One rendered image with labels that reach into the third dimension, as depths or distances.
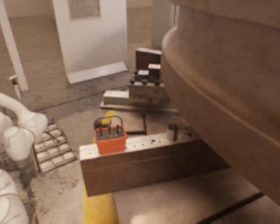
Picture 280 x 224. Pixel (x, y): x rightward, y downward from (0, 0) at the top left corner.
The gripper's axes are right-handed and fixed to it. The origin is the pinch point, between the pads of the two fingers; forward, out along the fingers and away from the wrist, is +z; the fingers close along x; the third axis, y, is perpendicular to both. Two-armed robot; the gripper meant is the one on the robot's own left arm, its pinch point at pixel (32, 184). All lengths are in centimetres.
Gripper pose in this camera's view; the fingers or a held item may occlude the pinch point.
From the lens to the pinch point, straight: 140.8
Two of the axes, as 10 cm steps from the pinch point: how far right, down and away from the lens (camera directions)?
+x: -2.5, -5.1, 8.2
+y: 9.7, -1.3, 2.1
